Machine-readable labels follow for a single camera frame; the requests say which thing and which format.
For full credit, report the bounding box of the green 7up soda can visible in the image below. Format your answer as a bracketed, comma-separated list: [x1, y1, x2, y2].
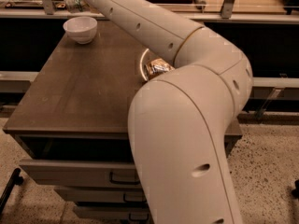
[64, 0, 83, 13]

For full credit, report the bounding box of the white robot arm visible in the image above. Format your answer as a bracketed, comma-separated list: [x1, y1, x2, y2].
[85, 0, 253, 224]

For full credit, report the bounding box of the white ceramic bowl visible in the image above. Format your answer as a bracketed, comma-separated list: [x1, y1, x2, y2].
[63, 17, 97, 44]

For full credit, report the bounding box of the crumpled gold snack bag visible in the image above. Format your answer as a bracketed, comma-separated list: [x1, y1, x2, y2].
[144, 58, 174, 80]

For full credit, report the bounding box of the grey drawer cabinet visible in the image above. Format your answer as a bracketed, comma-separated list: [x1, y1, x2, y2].
[3, 20, 243, 224]

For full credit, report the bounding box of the middle grey drawer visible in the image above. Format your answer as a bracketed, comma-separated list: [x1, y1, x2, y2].
[54, 186, 146, 203]

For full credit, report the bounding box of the grey drawer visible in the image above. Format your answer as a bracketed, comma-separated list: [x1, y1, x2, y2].
[54, 186, 146, 203]
[73, 206, 150, 222]
[20, 160, 140, 189]

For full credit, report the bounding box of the bottom grey drawer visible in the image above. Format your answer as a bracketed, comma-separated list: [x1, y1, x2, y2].
[73, 206, 150, 222]

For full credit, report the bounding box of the top grey drawer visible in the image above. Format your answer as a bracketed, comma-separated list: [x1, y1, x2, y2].
[20, 160, 140, 189]

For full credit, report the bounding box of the black chair leg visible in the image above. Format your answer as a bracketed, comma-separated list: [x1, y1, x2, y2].
[0, 168, 24, 215]

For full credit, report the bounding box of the metal shelf rail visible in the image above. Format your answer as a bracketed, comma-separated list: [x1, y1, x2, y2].
[0, 8, 299, 25]

